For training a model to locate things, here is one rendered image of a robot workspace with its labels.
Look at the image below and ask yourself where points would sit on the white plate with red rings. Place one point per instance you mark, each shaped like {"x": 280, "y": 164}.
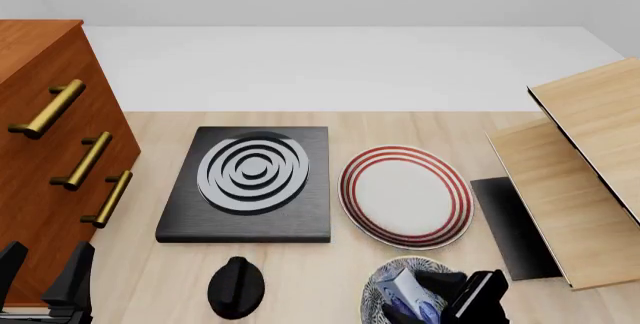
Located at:
{"x": 405, "y": 196}

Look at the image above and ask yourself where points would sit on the pale wooden shelf rack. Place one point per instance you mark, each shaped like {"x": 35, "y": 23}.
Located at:
{"x": 560, "y": 196}

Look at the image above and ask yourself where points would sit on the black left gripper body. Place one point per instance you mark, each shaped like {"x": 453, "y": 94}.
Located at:
{"x": 45, "y": 318}

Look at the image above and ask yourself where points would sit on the cream cheese box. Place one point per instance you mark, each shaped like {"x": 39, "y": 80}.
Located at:
{"x": 402, "y": 288}

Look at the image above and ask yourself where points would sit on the blue patterned bowl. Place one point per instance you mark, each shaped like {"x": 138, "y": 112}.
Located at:
{"x": 375, "y": 297}

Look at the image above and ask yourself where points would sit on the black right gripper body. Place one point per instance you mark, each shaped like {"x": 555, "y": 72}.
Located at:
{"x": 480, "y": 301}

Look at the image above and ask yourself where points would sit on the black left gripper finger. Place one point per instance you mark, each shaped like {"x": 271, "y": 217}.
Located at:
{"x": 72, "y": 282}
{"x": 11, "y": 267}

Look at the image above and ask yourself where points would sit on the round black stove knob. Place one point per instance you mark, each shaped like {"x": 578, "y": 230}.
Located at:
{"x": 235, "y": 290}

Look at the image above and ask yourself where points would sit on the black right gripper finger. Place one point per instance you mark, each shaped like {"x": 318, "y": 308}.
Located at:
{"x": 400, "y": 316}
{"x": 442, "y": 282}

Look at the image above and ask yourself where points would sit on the red-brown wooden cabinet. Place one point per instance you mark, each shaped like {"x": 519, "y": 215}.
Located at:
{"x": 30, "y": 76}

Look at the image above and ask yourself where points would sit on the flat black stove plate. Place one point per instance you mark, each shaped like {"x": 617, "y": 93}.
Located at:
{"x": 190, "y": 219}

